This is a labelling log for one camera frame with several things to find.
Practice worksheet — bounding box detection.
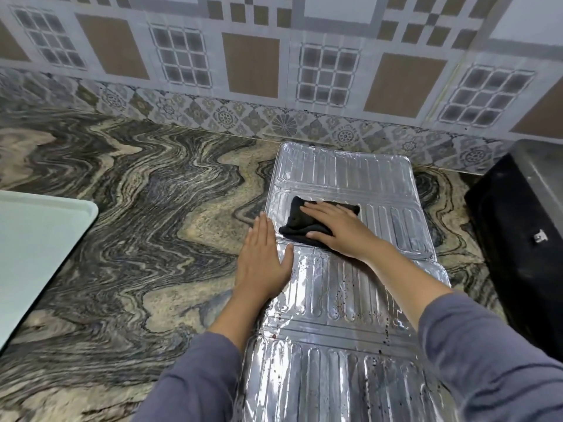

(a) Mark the person's left hand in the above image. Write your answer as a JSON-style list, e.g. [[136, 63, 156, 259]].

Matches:
[[234, 212, 295, 302]]

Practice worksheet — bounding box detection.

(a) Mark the person's right hand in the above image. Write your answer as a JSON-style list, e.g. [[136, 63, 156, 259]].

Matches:
[[300, 201, 381, 261]]

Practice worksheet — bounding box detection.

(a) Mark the black cleaning cloth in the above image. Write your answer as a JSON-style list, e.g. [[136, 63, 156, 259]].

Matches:
[[278, 195, 360, 249]]

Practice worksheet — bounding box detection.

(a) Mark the silver ribbed foil sheet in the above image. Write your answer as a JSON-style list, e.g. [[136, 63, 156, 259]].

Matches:
[[233, 142, 461, 422]]

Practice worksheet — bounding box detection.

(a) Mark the person's left forearm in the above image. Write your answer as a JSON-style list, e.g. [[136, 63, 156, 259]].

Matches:
[[132, 287, 279, 422]]

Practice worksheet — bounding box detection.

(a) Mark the person's right forearm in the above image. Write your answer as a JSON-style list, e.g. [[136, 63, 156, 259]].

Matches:
[[354, 240, 563, 422]]

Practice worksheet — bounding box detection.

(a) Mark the black metal appliance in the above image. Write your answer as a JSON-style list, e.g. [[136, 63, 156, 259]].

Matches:
[[464, 139, 563, 348]]

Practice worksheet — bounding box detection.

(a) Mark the pale green plastic tray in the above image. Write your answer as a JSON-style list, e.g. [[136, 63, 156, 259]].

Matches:
[[0, 190, 99, 353]]

